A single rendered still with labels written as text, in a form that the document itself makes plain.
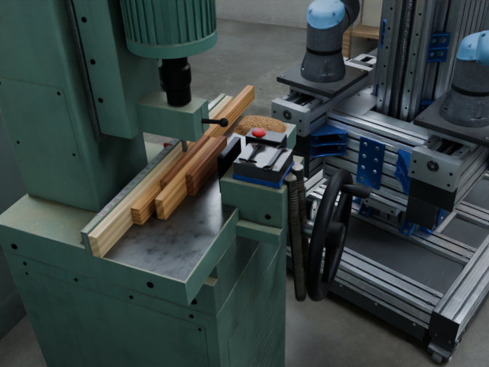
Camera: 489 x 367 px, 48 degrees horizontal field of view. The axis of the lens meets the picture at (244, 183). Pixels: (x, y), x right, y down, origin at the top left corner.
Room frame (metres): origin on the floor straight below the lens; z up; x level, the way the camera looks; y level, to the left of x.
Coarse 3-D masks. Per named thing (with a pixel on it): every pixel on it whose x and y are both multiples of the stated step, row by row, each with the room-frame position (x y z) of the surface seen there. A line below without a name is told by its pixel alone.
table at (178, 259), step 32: (288, 128) 1.21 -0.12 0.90; (160, 224) 0.84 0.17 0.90; (192, 224) 0.84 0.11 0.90; (224, 224) 0.84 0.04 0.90; (256, 224) 0.87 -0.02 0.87; (288, 224) 0.88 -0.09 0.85; (96, 256) 0.76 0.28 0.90; (128, 256) 0.75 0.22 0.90; (160, 256) 0.75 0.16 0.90; (192, 256) 0.75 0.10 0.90; (160, 288) 0.70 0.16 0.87; (192, 288) 0.70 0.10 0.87
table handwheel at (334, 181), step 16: (336, 176) 0.91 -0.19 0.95; (336, 192) 0.86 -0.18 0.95; (320, 208) 0.83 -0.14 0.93; (336, 208) 0.95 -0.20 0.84; (304, 224) 0.91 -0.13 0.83; (320, 224) 0.81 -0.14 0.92; (336, 224) 0.89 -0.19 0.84; (320, 240) 0.79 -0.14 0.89; (336, 240) 0.86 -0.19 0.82; (320, 256) 0.77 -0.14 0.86; (336, 256) 0.94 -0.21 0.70; (336, 272) 0.91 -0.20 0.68; (320, 288) 0.83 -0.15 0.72
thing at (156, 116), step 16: (144, 96) 1.07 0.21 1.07; (160, 96) 1.07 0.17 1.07; (144, 112) 1.03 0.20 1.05; (160, 112) 1.02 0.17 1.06; (176, 112) 1.00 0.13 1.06; (192, 112) 0.99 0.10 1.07; (208, 112) 1.04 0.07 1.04; (144, 128) 1.04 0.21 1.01; (160, 128) 1.02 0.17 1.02; (176, 128) 1.00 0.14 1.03; (192, 128) 0.99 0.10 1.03; (208, 128) 1.04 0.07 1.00
